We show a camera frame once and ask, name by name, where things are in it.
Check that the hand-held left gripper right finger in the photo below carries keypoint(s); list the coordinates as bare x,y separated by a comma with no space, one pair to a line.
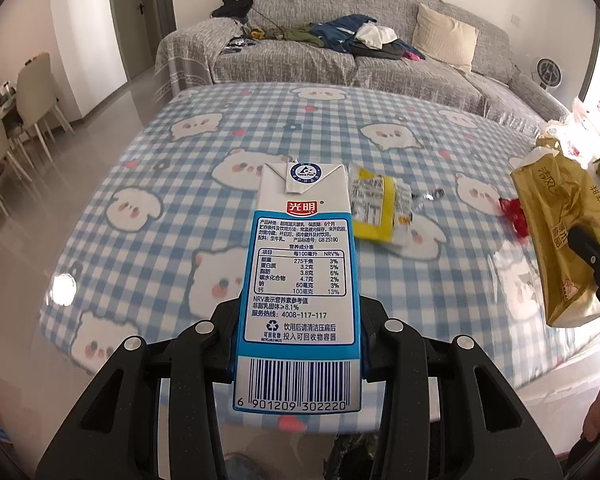
375,340

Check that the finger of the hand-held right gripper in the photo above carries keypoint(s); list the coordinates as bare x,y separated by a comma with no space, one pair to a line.
592,255

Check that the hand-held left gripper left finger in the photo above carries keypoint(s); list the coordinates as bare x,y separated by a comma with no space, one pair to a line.
220,340

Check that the gold tissue pack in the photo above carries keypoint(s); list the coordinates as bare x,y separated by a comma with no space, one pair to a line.
555,220

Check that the blue white milk carton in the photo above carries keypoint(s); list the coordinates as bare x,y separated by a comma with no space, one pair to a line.
300,270

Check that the black trash bin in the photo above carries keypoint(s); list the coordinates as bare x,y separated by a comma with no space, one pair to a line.
355,460

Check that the red wrapper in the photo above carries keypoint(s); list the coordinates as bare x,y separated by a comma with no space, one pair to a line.
515,215

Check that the white plastic bag red print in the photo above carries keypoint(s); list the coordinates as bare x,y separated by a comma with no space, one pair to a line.
577,132

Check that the blue slipper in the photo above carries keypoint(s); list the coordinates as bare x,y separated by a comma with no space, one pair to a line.
242,467

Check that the yellow snack packet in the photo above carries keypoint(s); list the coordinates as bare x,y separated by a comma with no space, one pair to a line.
375,210

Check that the blue checked tablecloth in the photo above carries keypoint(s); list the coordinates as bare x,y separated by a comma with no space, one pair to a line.
180,210

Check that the silver foil wrapper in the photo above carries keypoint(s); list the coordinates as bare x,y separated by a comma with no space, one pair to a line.
430,195

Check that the white standing fan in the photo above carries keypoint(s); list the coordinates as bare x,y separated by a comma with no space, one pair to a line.
549,72

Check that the cream pillow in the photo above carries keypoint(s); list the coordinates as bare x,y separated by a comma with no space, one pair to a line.
445,35

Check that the dark grey garment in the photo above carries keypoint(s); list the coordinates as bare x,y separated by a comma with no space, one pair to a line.
380,51

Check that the white cloth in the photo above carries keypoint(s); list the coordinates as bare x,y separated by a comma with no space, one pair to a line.
375,35

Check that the blue jacket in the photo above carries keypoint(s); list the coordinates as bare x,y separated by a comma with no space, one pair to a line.
342,30

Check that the green garment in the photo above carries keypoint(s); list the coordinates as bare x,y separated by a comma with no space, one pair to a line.
300,35

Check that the black garment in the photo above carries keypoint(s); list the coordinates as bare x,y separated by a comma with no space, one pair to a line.
232,7

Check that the door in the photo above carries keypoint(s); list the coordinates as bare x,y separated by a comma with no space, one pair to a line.
147,15

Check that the wall socket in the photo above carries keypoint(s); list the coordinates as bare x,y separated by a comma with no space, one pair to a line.
516,19

